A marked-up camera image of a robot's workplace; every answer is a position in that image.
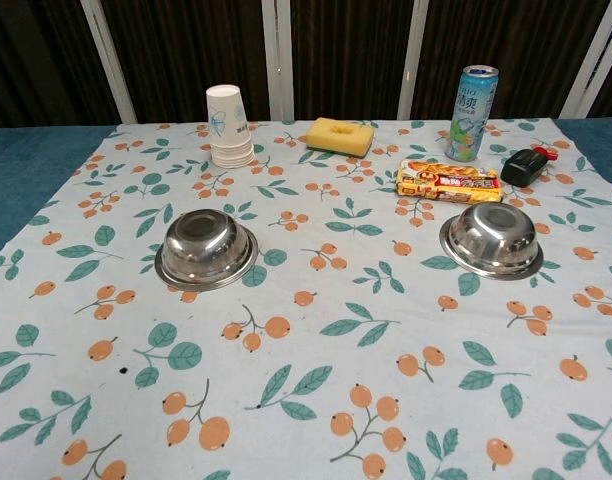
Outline black bottle with red cap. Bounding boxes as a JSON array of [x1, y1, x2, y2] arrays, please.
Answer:
[[500, 146, 561, 189]]

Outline white paper cup stack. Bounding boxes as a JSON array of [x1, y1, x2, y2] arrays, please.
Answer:
[[205, 83, 256, 170]]

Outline teal table cover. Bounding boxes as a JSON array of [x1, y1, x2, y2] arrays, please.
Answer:
[[0, 115, 612, 266]]

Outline yellow red snack packet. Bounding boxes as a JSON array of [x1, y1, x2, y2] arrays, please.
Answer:
[[394, 158, 505, 205]]

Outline stainless steel bowl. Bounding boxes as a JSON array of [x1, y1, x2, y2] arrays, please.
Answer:
[[438, 201, 544, 281], [154, 208, 260, 291]]

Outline floral orange fruit tablecloth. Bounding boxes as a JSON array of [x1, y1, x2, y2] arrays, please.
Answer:
[[0, 117, 612, 480]]

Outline yellow sponge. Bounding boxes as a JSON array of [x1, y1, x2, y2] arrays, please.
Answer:
[[305, 117, 376, 159]]

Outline light blue drink can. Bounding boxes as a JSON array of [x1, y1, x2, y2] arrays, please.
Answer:
[[444, 64, 501, 162]]

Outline white frame post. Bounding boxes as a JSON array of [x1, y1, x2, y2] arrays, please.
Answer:
[[79, 0, 138, 124], [559, 0, 612, 119], [396, 0, 433, 121], [260, 0, 295, 121]]

